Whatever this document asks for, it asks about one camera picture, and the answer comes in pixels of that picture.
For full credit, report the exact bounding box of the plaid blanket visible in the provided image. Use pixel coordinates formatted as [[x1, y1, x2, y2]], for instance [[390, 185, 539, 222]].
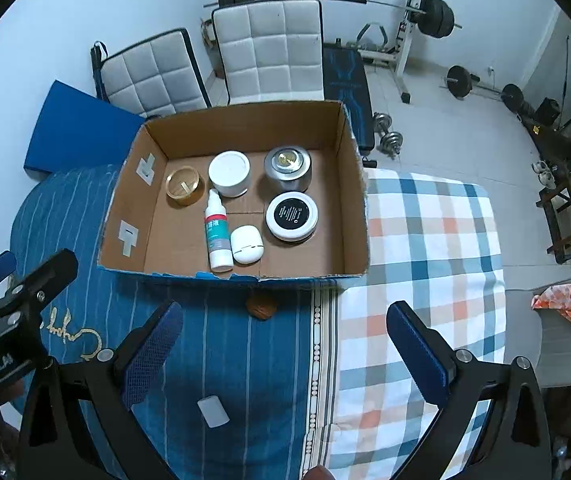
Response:
[[310, 167, 507, 480]]

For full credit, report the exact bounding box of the round gold tin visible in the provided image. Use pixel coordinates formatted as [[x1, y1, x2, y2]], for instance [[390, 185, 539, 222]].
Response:
[[166, 166, 202, 207]]

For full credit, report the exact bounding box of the blue striped blanket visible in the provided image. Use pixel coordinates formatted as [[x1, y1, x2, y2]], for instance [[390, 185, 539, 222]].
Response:
[[8, 164, 339, 480]]

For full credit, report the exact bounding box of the large white quilted chair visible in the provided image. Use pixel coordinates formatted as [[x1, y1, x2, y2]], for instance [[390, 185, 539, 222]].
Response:
[[212, 0, 325, 107]]

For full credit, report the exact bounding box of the round silver tin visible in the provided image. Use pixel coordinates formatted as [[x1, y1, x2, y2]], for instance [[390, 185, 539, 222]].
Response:
[[264, 146, 312, 195]]

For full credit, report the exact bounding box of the white spray bottle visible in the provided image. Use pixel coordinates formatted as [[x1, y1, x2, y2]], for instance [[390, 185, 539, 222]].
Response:
[[204, 188, 234, 273]]

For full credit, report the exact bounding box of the white earbud case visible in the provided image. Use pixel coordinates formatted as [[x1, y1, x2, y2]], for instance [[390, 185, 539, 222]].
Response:
[[230, 224, 265, 265]]

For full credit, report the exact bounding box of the blue foam mat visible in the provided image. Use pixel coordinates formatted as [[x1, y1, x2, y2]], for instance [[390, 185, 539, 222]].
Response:
[[24, 80, 146, 177]]

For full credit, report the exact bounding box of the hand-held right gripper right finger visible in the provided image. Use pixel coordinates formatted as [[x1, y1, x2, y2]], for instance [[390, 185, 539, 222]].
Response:
[[386, 301, 552, 480]]

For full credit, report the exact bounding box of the pair of white shoes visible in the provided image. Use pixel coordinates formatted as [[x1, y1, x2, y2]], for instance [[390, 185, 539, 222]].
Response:
[[532, 160, 556, 189]]

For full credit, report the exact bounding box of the grey pulldown handle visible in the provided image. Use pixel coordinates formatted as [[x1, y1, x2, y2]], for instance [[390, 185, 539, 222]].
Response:
[[357, 22, 390, 52]]

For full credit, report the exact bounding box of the black weight bench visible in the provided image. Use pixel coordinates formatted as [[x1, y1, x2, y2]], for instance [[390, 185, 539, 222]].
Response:
[[321, 39, 377, 153]]

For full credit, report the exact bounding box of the orange patterned cloth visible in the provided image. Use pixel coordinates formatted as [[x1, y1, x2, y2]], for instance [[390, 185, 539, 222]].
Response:
[[531, 267, 571, 331]]

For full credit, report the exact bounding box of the small white cap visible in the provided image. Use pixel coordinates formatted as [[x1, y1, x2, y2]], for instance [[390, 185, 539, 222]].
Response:
[[197, 396, 230, 429]]

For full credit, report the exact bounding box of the small brown round object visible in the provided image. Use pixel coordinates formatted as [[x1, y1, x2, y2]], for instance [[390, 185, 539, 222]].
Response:
[[246, 294, 276, 320]]

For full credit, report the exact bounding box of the cardboard box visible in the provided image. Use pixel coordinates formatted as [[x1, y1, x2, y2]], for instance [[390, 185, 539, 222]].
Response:
[[96, 100, 370, 281]]

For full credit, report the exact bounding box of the small white quilted chair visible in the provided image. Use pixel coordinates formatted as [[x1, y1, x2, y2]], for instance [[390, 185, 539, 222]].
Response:
[[94, 28, 212, 120]]

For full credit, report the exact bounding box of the black strap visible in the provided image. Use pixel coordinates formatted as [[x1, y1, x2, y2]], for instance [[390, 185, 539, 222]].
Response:
[[90, 40, 109, 101]]

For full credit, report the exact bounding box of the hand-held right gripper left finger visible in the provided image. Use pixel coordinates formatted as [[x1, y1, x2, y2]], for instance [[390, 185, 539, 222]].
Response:
[[17, 301, 184, 480]]

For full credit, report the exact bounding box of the black bag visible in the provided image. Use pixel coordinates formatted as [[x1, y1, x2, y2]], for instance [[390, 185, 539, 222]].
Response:
[[534, 97, 561, 128]]

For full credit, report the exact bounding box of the short barbell with black plates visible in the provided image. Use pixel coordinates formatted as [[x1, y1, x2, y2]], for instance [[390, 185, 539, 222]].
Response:
[[444, 65, 523, 111]]

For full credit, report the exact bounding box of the white jar with black lid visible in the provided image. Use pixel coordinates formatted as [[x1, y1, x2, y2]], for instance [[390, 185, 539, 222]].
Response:
[[264, 191, 319, 242]]

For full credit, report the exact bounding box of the grey chair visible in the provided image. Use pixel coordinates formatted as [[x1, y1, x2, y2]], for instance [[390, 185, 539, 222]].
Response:
[[503, 267, 571, 388]]

